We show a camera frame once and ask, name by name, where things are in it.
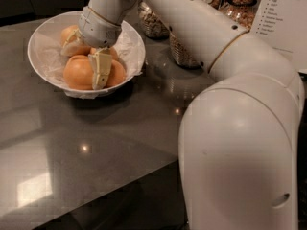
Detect white allergens sign card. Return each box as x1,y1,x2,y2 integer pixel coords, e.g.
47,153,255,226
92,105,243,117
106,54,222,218
251,0,307,74

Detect glass cereal jar left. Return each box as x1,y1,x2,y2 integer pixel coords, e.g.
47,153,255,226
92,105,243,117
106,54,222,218
138,1,169,39

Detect white paper bowl liner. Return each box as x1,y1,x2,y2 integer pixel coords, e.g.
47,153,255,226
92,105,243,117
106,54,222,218
33,11,144,100

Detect glass cereal jar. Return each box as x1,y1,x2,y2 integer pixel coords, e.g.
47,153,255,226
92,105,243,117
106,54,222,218
219,0,257,30
170,0,221,69
138,1,169,39

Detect glass cereal jar right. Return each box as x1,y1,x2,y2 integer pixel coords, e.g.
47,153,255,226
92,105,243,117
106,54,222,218
219,0,257,30

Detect white bowl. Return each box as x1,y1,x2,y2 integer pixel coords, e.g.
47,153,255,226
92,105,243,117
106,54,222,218
27,10,147,98

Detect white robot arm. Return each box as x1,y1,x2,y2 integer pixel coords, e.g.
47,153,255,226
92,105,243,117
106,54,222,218
79,0,304,230

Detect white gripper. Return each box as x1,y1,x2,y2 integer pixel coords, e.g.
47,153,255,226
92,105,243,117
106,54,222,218
59,6,123,91

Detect glass cereal jar middle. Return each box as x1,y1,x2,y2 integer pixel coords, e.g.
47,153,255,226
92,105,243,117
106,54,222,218
170,0,221,69

